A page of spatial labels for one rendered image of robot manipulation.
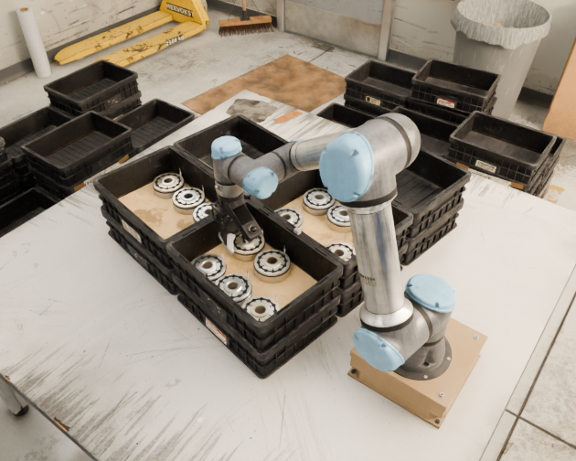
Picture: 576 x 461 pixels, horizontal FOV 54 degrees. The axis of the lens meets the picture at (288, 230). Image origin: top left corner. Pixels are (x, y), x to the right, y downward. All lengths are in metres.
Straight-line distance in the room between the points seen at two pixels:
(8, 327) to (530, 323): 1.50
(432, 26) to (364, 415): 3.44
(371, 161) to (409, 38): 3.61
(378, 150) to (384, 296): 0.31
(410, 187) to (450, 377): 0.72
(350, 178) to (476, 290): 0.88
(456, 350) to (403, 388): 0.18
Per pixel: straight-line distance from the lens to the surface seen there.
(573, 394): 2.59
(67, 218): 2.10
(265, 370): 1.50
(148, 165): 1.92
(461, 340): 1.54
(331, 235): 1.70
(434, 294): 1.31
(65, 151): 2.86
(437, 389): 1.44
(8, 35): 4.78
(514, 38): 3.66
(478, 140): 2.90
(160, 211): 1.83
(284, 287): 1.55
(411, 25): 4.55
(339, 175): 1.04
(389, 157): 1.05
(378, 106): 3.29
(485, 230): 2.03
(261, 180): 1.33
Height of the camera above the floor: 1.98
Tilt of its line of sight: 42 degrees down
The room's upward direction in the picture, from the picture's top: straight up
